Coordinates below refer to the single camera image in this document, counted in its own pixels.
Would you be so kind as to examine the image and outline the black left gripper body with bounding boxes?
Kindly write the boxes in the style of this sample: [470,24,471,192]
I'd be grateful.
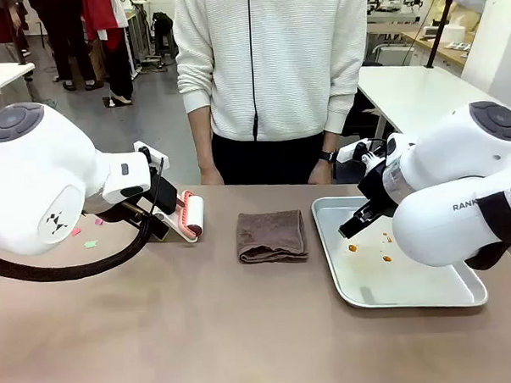
[147,173,181,215]

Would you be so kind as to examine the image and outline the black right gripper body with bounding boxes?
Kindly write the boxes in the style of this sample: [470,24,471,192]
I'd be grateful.
[355,160,404,220]

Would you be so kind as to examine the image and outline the pink white lint roller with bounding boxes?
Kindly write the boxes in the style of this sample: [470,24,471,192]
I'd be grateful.
[172,189,208,243]

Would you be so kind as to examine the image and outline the brown towel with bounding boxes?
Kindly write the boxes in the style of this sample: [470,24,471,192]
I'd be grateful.
[235,208,310,266]

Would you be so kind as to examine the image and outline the person's right forearm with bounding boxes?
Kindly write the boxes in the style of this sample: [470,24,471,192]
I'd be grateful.
[186,106,222,174]

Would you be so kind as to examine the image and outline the person's left forearm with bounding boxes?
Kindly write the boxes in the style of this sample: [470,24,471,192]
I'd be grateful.
[319,129,344,155]

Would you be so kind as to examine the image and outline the person's right hand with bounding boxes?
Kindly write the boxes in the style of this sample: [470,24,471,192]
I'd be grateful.
[198,164,225,187]

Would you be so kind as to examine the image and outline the person's left hand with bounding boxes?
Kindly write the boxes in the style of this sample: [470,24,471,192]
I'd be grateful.
[306,158,335,186]

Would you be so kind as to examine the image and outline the white folded roller stand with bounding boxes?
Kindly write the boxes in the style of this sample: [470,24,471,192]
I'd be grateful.
[153,210,199,247]

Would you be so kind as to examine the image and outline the silver metal tray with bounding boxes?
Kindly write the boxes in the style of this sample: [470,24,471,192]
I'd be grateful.
[310,189,491,314]

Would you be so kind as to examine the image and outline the black trousers of person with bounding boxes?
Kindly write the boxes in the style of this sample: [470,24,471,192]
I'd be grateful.
[209,125,337,190]

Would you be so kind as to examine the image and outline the large white background table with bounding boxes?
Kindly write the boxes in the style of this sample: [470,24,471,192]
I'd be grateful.
[354,58,511,138]

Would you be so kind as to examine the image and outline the wooden workbench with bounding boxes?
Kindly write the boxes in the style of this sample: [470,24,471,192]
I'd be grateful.
[399,25,476,76]

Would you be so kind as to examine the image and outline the bystander in red white top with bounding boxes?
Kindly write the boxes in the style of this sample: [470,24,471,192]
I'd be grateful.
[81,0,136,108]

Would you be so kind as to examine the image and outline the white knit zip sweater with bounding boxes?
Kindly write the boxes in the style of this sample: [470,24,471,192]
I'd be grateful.
[172,0,375,146]

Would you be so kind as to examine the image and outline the black stand pole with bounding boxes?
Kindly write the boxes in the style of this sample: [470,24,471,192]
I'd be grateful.
[422,0,463,69]

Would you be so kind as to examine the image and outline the bystander in black trousers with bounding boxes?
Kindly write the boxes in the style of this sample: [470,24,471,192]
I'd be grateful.
[32,0,106,94]

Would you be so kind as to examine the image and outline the small white background table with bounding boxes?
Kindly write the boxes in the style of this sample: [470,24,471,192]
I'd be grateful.
[0,60,38,103]

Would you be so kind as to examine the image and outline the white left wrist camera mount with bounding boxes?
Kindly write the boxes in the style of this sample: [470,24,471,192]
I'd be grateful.
[133,139,169,169]

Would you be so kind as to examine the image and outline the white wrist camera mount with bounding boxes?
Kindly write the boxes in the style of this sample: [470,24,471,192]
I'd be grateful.
[335,136,387,169]
[133,139,169,169]

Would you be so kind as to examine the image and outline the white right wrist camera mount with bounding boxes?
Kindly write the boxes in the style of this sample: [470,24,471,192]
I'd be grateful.
[335,136,387,169]

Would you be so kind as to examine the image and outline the black left arm cable sleeve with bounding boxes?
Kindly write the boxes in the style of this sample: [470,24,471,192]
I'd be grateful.
[0,156,175,285]

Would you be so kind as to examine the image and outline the black arm cable sleeve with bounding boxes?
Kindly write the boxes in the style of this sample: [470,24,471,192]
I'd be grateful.
[0,156,175,285]
[458,190,511,272]

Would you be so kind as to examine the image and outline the black right arm cable sleeve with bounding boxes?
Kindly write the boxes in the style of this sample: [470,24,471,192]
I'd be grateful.
[458,190,511,272]

